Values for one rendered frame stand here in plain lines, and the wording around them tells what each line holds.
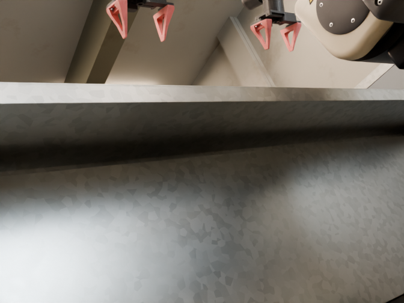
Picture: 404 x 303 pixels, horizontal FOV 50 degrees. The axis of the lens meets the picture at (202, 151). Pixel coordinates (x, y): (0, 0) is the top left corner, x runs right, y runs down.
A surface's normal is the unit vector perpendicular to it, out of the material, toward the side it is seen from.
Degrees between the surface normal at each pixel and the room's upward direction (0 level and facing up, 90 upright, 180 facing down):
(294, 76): 90
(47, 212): 90
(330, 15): 90
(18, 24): 180
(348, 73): 90
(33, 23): 180
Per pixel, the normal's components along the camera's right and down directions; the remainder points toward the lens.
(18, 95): 0.47, -0.54
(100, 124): 0.37, 0.84
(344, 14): -0.81, 0.09
